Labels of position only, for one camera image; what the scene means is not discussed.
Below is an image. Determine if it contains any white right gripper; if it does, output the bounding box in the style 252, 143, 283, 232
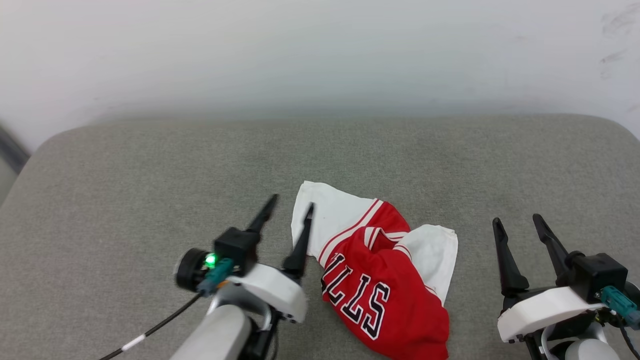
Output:
492, 213, 607, 344

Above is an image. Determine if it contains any dark baseboard strip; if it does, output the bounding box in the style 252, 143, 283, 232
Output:
0, 124, 31, 176

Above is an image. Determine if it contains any red white basketball jersey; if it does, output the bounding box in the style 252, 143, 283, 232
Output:
291, 180, 459, 360

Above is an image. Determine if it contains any teal left camera connector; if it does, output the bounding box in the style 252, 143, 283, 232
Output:
196, 257, 235, 297

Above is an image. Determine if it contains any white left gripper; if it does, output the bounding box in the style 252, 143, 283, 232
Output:
226, 193, 315, 324

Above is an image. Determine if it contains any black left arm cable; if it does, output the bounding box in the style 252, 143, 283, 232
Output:
99, 292, 204, 360

